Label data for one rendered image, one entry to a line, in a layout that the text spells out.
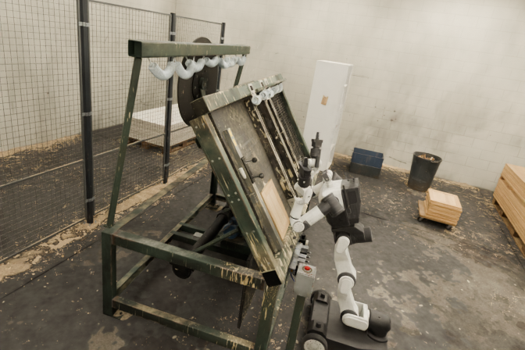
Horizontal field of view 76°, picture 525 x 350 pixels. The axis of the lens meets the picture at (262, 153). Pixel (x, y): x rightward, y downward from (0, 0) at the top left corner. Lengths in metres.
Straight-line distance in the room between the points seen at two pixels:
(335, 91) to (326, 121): 0.59
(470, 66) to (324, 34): 2.92
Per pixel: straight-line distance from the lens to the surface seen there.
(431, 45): 7.70
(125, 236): 2.79
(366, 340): 3.19
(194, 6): 9.17
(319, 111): 6.50
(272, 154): 2.93
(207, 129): 2.09
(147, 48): 2.28
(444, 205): 5.64
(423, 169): 6.87
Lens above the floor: 2.33
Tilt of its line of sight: 19 degrees down
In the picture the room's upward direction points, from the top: 8 degrees clockwise
